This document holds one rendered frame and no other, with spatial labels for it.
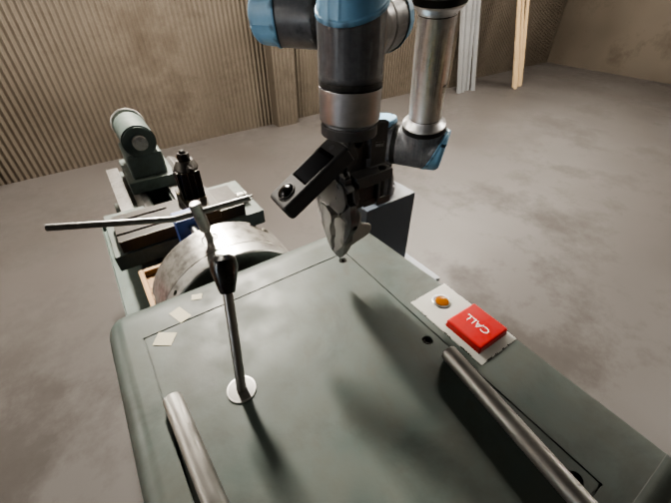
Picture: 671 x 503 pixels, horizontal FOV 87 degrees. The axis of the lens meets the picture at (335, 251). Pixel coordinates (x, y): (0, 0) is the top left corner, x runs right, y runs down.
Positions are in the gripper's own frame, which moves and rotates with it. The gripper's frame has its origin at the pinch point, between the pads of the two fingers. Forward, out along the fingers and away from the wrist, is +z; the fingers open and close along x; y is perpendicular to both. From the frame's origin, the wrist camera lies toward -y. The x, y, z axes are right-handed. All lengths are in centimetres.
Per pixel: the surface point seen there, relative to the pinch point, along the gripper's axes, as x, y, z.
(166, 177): 130, -7, 40
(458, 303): -15.9, 12.3, 5.3
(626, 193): 53, 368, 131
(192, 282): 17.0, -20.1, 9.7
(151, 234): 78, -22, 34
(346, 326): -9.8, -4.6, 5.4
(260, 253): 17.0, -6.6, 9.1
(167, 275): 24.4, -23.4, 12.0
